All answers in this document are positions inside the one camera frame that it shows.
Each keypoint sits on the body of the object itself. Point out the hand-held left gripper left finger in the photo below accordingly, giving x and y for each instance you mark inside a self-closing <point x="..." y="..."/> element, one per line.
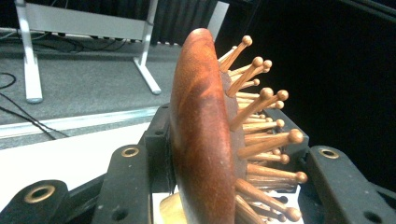
<point x="158" y="149"/>

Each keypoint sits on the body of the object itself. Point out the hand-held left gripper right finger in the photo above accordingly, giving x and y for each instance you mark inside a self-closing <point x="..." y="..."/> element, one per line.
<point x="295" y="151"/>

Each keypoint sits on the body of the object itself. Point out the wooden paddle hairbrush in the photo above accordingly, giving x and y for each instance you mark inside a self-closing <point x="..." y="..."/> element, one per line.
<point x="202" y="140"/>

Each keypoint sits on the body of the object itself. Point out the cream square cup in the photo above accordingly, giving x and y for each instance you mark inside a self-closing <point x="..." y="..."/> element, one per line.
<point x="170" y="210"/>

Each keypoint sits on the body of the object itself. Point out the white table cover sheet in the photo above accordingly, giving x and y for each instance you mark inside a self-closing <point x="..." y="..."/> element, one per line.
<point x="62" y="161"/>

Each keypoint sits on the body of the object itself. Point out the dark curtain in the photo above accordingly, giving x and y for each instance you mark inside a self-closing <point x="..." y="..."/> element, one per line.
<point x="183" y="18"/>

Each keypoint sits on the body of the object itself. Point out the white metal stand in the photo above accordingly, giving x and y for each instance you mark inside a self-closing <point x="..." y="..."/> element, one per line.
<point x="84" y="23"/>

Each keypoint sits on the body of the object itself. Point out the aluminium floor rail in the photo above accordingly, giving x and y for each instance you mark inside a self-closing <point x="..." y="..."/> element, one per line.
<point x="77" y="121"/>

